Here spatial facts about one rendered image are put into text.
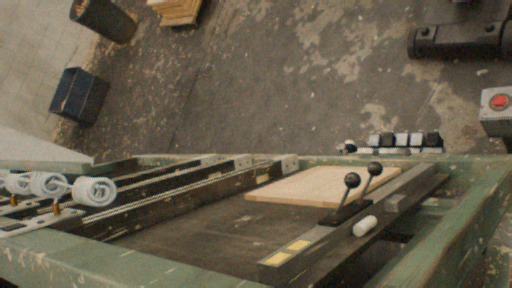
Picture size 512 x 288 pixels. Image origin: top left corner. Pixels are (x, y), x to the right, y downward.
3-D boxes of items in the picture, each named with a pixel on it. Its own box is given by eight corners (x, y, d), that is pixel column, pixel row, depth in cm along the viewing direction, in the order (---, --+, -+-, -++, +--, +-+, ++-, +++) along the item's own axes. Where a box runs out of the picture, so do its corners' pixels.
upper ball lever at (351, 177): (343, 222, 95) (366, 175, 88) (336, 228, 92) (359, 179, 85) (331, 213, 96) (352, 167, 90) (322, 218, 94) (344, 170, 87)
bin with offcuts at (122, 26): (144, 13, 520) (98, -21, 471) (129, 49, 514) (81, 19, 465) (124, 16, 554) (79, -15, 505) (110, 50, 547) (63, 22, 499)
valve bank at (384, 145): (462, 141, 174) (448, 119, 156) (459, 172, 171) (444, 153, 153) (356, 143, 205) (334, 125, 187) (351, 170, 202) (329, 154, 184)
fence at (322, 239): (436, 173, 145) (435, 162, 144) (280, 287, 73) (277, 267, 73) (421, 173, 148) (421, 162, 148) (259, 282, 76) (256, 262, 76)
